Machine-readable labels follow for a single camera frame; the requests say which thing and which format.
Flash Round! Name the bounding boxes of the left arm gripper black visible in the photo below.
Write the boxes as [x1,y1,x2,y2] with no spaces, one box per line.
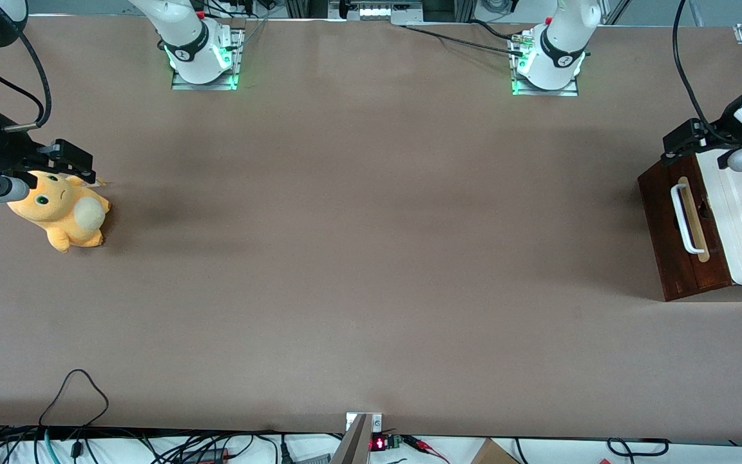
[663,85,742,166]

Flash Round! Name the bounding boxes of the right arm gripper black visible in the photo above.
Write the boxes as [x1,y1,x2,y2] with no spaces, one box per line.
[0,115,98,185]

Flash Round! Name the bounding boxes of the dark wooden drawer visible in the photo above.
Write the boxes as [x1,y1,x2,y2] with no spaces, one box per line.
[638,155,733,298]

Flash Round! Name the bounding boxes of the white drawer handle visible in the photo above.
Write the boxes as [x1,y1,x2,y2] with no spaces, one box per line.
[670,183,705,254]

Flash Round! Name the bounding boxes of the orange plush toy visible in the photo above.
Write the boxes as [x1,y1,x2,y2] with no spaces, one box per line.
[7,170,112,253]

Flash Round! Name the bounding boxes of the black power adapter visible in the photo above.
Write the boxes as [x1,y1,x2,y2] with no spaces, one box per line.
[180,447,231,464]

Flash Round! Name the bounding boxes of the brown cardboard piece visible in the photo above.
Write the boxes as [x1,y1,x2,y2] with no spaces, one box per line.
[470,438,522,464]

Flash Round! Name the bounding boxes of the red clip lead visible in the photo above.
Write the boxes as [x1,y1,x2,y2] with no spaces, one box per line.
[403,436,451,464]

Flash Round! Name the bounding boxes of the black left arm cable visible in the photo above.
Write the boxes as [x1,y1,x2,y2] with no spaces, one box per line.
[672,0,734,141]

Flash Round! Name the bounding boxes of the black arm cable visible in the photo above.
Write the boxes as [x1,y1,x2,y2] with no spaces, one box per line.
[0,29,53,133]
[672,0,734,141]

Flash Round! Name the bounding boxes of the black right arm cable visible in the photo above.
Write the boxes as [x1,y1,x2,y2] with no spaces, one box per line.
[0,29,53,133]

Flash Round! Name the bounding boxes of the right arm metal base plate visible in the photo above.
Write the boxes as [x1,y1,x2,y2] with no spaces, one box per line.
[171,26,244,91]

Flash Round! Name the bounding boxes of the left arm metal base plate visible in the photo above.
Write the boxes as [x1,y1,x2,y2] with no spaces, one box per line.
[511,29,580,97]

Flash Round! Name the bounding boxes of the thick black table cable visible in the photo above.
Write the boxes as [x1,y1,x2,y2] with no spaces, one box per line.
[470,19,521,42]

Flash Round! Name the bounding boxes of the thin black table cable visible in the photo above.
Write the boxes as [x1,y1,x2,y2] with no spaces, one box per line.
[400,24,530,57]

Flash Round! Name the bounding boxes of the black flat looped cable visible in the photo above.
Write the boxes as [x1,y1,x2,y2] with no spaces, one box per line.
[605,436,671,459]

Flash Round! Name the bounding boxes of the aluminium frame with light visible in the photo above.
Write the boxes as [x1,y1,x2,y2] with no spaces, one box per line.
[284,0,478,25]

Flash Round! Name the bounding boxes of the grey camera mount bar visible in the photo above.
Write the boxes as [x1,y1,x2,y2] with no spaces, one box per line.
[328,414,372,464]

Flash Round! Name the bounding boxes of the silver camera mount bracket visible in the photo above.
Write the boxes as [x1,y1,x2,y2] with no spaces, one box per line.
[345,412,384,434]

